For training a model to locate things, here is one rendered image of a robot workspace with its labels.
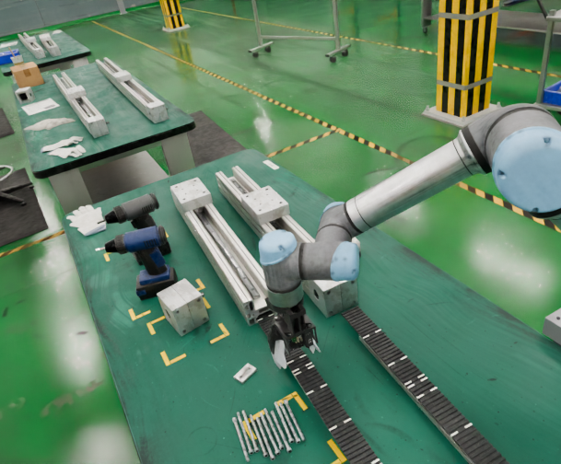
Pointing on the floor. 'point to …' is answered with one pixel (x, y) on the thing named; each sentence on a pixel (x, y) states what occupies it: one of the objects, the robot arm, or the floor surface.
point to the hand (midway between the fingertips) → (294, 355)
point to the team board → (301, 37)
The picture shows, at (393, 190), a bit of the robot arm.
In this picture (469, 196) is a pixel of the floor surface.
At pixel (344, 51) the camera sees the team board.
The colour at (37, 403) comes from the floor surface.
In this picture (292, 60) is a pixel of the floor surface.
